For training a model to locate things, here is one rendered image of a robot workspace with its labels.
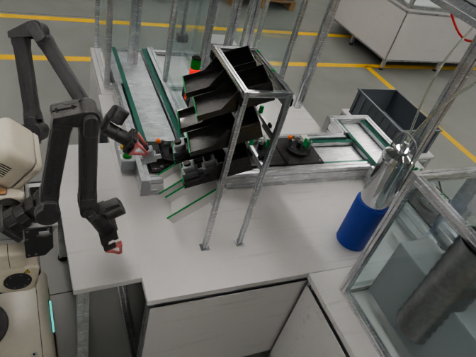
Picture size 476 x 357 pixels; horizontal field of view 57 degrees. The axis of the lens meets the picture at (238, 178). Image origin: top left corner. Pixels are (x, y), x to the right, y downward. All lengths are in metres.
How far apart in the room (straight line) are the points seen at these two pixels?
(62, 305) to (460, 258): 2.12
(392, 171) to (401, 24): 4.86
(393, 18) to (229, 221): 5.12
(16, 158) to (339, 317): 1.38
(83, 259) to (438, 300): 1.33
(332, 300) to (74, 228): 1.15
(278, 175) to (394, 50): 4.70
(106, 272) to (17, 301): 0.76
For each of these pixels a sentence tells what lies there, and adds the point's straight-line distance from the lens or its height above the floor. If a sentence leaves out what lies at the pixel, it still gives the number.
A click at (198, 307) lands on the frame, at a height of 0.74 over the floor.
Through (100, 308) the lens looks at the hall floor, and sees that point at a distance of 2.80.
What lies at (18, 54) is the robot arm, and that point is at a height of 1.49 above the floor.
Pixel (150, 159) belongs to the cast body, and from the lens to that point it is 1.88.
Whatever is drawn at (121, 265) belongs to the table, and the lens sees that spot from 1.89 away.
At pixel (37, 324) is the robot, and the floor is 0.28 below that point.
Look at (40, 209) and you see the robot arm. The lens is 1.54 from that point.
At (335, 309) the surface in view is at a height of 0.86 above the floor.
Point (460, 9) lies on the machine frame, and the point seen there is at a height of 2.07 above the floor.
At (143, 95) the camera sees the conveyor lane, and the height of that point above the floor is 0.92.
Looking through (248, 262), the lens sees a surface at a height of 0.86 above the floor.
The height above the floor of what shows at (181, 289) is 0.86.
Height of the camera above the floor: 2.35
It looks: 39 degrees down
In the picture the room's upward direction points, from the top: 17 degrees clockwise
